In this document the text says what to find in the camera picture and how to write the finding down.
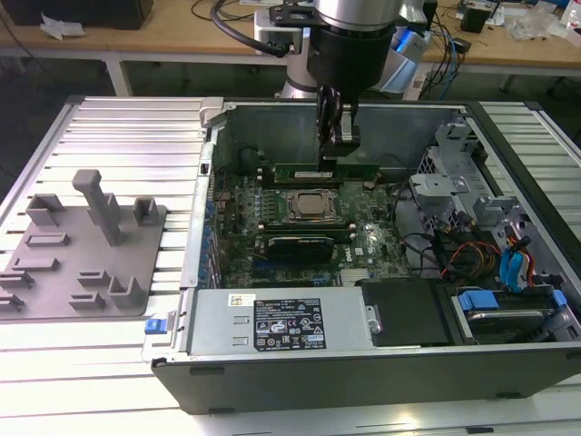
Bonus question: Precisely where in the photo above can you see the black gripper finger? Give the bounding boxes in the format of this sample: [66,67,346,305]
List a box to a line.
[322,103,362,160]
[317,85,340,144]

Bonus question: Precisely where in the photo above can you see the green RAM stick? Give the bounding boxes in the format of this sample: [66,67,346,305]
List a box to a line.
[275,162,380,183]

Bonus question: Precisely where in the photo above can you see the silver CPU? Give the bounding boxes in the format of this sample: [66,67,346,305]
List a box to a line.
[290,193,335,217]

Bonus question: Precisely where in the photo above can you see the green motherboard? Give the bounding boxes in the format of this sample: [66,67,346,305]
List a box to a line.
[211,170,409,290]

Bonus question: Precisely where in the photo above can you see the CPU socket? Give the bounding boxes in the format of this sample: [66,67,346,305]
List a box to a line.
[279,186,344,223]

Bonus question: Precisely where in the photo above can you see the metal drive cage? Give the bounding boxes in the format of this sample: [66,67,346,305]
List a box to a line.
[408,117,532,237]

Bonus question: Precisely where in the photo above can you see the small black cube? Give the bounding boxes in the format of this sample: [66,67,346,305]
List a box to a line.
[460,6,491,34]

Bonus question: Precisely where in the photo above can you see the silver heat sink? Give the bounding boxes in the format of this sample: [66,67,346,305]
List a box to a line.
[339,267,365,287]

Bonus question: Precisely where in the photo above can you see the black plastic shroud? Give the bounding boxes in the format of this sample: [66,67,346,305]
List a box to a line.
[356,279,455,349]

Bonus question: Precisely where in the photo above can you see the clear plastic bags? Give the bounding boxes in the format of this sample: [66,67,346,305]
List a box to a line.
[506,6,581,45]

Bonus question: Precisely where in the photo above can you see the hard disk in blue carrier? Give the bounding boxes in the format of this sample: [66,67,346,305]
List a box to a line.
[453,285,568,346]

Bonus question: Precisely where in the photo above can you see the grey power supply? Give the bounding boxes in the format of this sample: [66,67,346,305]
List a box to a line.
[185,288,378,355]

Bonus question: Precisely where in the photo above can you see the open black PC case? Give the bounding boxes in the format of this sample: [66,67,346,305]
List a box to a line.
[143,97,581,415]

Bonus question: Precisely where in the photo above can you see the black box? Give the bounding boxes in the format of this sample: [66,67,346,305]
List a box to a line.
[8,0,151,31]

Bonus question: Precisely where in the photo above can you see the white crumpled paper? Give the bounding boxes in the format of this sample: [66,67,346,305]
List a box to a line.
[39,12,86,41]

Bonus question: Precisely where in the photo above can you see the grey parts rack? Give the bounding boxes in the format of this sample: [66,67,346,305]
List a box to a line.
[0,170,170,322]

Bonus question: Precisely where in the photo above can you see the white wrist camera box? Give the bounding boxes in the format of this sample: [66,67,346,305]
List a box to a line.
[252,6,314,58]

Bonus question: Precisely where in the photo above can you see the black wire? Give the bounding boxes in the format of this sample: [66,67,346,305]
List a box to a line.
[392,181,439,276]

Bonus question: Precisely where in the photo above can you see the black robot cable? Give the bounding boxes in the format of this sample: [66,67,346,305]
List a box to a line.
[208,0,291,58]

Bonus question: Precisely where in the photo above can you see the red yellow wire bundle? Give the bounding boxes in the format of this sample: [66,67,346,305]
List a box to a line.
[442,243,500,279]

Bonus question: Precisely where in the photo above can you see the blue flat wire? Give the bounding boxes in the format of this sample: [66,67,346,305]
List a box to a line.
[498,249,531,292]

